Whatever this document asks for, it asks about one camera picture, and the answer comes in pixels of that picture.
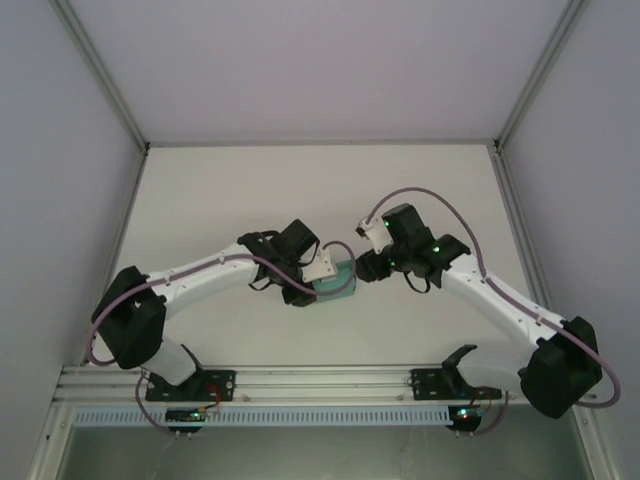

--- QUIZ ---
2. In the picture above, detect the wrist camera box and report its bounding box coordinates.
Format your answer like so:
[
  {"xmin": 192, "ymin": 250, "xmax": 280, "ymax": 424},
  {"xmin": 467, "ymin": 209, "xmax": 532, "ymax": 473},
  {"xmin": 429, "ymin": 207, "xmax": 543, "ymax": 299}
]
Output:
[
  {"xmin": 302, "ymin": 251, "xmax": 340, "ymax": 285},
  {"xmin": 354, "ymin": 217, "xmax": 394, "ymax": 257}
]

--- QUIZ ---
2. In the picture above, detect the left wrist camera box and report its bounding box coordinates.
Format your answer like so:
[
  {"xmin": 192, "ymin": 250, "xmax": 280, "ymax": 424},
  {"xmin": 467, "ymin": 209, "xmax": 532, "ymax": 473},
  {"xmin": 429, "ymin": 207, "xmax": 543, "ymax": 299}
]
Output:
[{"xmin": 302, "ymin": 251, "xmax": 340, "ymax": 285}]

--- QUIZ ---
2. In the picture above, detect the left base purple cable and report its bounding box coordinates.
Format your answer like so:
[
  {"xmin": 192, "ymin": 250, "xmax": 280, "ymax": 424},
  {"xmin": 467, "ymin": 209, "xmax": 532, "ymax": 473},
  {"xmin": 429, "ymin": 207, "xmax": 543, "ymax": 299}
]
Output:
[{"xmin": 134, "ymin": 372, "xmax": 179, "ymax": 437}]

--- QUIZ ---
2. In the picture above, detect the aluminium table side rail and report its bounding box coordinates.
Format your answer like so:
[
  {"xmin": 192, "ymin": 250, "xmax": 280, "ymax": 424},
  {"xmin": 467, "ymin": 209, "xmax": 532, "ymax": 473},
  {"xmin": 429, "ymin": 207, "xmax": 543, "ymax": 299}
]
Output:
[
  {"xmin": 489, "ymin": 142, "xmax": 559, "ymax": 321},
  {"xmin": 77, "ymin": 144, "xmax": 151, "ymax": 369}
]

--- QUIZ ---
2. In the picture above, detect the aluminium frame leg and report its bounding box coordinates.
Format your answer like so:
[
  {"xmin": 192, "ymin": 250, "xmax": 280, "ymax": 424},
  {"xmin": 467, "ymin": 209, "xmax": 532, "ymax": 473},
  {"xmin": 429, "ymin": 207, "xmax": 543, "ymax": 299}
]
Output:
[
  {"xmin": 569, "ymin": 402, "xmax": 619, "ymax": 480},
  {"xmin": 27, "ymin": 403, "xmax": 76, "ymax": 480}
]

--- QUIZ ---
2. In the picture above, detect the aluminium mounting rail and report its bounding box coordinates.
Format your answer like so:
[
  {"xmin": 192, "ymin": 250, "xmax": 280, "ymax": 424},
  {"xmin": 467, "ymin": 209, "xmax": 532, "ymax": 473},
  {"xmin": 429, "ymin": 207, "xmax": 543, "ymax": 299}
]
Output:
[{"xmin": 52, "ymin": 363, "xmax": 599, "ymax": 404}]

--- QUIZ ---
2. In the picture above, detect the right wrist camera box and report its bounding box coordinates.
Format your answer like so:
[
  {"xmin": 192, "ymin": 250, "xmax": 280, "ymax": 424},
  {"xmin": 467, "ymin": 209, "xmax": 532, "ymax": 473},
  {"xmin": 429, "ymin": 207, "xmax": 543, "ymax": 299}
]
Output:
[{"xmin": 354, "ymin": 217, "xmax": 394, "ymax": 257}]

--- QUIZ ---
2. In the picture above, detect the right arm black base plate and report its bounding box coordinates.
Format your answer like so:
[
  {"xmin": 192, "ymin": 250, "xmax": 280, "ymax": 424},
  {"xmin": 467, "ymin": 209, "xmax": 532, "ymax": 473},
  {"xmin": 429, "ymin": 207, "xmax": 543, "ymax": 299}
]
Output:
[{"xmin": 409, "ymin": 367, "xmax": 503, "ymax": 402}]

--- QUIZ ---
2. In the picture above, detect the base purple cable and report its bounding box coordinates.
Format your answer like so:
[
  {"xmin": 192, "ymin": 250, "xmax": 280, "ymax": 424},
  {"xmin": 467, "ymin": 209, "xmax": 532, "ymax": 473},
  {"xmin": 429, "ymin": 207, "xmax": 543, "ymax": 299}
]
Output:
[
  {"xmin": 134, "ymin": 372, "xmax": 179, "ymax": 437},
  {"xmin": 467, "ymin": 389, "xmax": 510, "ymax": 437}
]

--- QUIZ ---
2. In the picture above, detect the slotted light blue cable duct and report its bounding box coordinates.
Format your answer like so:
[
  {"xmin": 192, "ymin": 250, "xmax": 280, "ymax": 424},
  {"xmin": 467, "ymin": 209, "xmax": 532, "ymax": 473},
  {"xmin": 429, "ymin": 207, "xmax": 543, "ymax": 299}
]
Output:
[{"xmin": 73, "ymin": 405, "xmax": 451, "ymax": 429}]

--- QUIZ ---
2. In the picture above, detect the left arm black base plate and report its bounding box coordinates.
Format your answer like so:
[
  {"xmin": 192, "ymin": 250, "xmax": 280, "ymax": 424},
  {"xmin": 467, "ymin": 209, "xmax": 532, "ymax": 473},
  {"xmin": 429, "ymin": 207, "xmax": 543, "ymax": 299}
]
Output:
[{"xmin": 144, "ymin": 368, "xmax": 237, "ymax": 402}]

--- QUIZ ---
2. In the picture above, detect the teal paper box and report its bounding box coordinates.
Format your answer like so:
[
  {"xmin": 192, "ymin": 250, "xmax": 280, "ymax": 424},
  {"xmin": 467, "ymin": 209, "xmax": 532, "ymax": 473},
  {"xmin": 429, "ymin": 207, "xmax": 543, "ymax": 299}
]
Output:
[{"xmin": 312, "ymin": 259, "xmax": 358, "ymax": 304}]

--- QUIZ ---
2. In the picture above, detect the aluminium frame post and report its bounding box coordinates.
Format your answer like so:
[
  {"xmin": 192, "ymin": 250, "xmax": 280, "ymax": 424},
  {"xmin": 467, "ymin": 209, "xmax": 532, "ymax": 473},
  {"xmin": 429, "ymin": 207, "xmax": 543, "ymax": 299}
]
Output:
[
  {"xmin": 492, "ymin": 0, "xmax": 591, "ymax": 151},
  {"xmin": 48, "ymin": 0, "xmax": 151, "ymax": 152}
]

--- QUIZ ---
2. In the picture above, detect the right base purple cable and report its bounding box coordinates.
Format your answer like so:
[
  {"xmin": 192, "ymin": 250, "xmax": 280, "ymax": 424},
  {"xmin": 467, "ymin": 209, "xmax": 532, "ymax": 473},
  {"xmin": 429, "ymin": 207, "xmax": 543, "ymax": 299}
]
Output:
[{"xmin": 467, "ymin": 389, "xmax": 510, "ymax": 437}]

